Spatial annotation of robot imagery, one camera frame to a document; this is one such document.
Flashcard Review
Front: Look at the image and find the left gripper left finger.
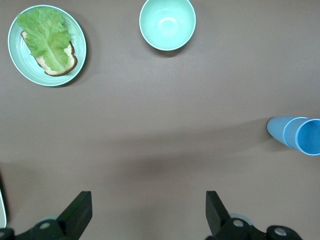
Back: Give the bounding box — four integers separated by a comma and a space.
0, 190, 94, 240

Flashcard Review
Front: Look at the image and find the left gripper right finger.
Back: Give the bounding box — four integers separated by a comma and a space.
204, 190, 305, 240

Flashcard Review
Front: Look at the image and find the blue plastic cup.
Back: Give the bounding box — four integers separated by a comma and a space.
266, 115, 310, 146
282, 116, 320, 157

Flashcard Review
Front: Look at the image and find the cream toaster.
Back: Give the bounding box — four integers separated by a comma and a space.
0, 168, 10, 230

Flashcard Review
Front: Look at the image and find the bread slice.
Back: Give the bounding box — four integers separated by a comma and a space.
20, 30, 79, 77

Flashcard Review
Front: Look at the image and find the light green plate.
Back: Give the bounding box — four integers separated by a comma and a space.
7, 5, 88, 88

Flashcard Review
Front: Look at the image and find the green lettuce leaf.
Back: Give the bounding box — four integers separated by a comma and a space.
16, 6, 71, 72

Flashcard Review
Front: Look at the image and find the light green bowl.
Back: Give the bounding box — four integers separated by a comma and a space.
138, 0, 197, 52

